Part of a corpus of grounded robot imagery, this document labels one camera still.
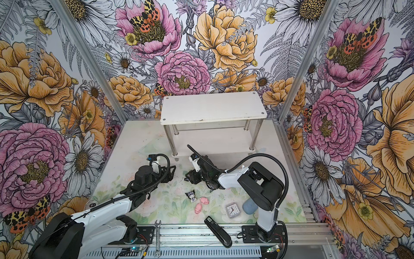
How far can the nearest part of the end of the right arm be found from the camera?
69cm

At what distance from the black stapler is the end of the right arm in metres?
0.15

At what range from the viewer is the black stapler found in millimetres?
703
